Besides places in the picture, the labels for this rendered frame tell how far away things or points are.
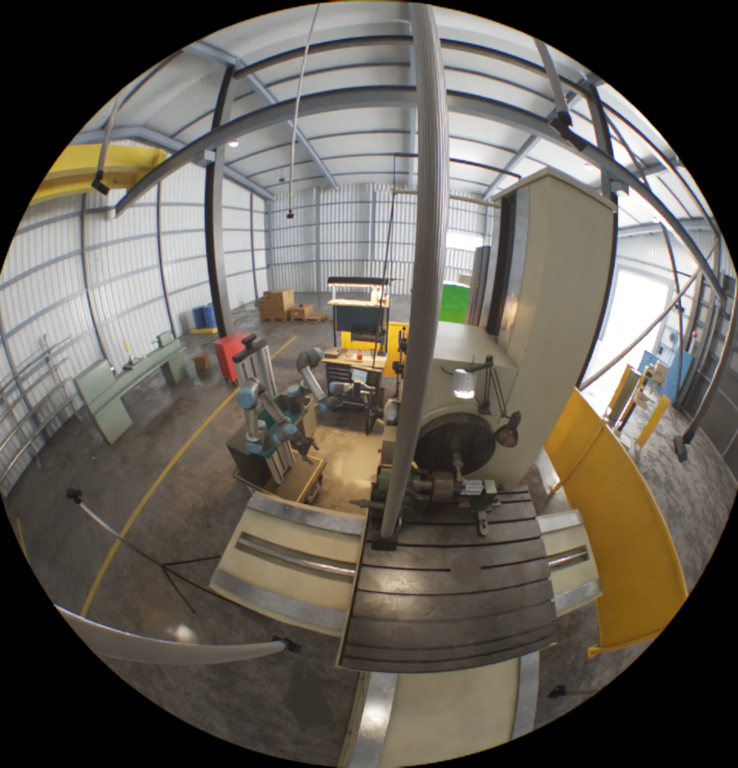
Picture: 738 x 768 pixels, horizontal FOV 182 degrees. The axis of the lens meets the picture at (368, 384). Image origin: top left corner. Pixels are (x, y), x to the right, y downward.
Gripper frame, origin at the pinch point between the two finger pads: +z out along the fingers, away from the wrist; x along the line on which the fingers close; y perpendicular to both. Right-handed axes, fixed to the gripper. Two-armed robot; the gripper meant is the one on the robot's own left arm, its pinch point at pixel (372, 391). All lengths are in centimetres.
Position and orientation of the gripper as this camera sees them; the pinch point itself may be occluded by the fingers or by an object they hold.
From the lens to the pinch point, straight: 168.8
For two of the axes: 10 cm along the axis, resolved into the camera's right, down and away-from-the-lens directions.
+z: 9.9, 1.0, -1.1
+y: 1.4, -3.6, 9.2
